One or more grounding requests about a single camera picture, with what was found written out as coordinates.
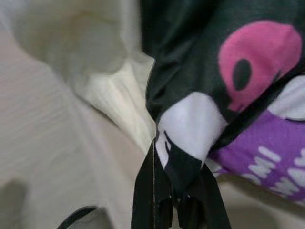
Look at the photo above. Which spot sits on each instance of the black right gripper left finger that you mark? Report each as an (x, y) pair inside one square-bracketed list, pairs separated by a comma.
[(147, 202)]

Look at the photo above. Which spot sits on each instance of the mattress with cream sheet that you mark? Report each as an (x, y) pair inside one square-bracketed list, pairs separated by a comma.
[(59, 143)]

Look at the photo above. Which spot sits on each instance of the cream cartoon print blanket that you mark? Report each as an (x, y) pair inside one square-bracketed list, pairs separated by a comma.
[(214, 71)]

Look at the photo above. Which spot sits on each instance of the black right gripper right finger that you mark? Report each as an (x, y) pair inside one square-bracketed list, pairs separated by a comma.
[(207, 210)]

